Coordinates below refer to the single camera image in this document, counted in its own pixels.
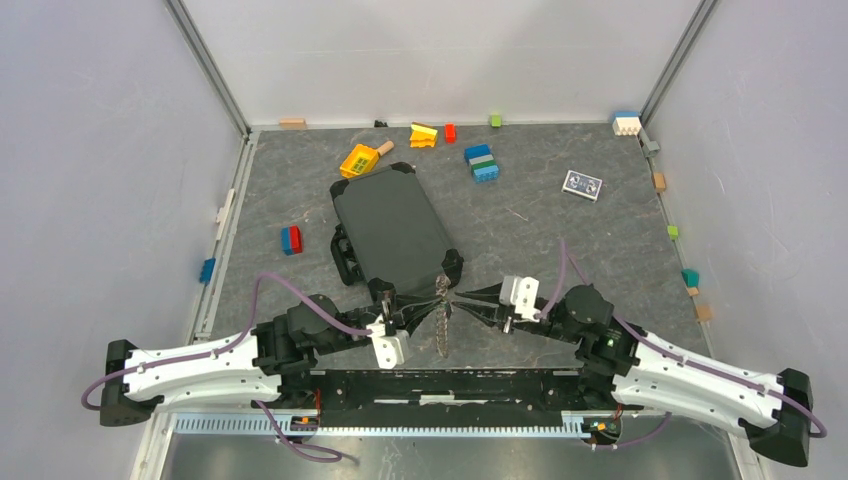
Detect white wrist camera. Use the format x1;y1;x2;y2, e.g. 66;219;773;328
498;275;540;323
367;315;410;370

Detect red small block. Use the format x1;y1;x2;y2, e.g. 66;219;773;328
444;123;457;144

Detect dark grey hard case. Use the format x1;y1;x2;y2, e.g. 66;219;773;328
329;162;464;300

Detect grey brick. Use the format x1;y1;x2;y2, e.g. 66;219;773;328
639;138;660;159

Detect wooden peg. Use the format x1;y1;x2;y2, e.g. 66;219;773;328
376;140;395;156

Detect tan block at right wall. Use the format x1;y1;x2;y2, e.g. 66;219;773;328
695;304;713;323

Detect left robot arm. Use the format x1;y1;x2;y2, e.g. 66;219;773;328
98;294;442;427

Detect red blue brick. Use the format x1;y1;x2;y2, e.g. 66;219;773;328
280;225;303;256

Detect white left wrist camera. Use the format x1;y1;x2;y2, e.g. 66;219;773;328
367;315;410;370

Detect teal block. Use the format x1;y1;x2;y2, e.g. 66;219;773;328
681;268;700;288

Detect white blue brick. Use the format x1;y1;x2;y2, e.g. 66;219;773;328
611;111;642;136

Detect blue green stacked bricks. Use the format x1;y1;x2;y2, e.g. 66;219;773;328
464;144;500;184

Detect white cable duct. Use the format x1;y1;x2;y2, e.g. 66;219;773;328
173;413;590;440

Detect metal disc keyring with rings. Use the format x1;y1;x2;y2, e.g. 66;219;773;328
434;274;451;358

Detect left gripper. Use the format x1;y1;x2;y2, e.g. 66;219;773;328
316;290;445;355

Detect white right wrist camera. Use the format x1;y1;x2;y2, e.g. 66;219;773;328
498;275;540;323

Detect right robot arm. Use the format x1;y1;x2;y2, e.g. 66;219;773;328
453;284;815;467

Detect yellow orange wedge blocks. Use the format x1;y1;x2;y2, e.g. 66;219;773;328
409;122;438;148

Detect yellow toy window block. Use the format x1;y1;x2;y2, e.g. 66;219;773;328
339;144;380;178

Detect tan wooden block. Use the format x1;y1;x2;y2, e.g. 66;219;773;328
278;118;307;130

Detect blue playing card box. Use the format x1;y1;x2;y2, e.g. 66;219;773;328
562;170;603;202

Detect blue block at left wall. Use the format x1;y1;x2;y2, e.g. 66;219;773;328
198;258;216;285

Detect orange wooden block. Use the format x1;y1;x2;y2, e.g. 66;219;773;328
652;172;667;194

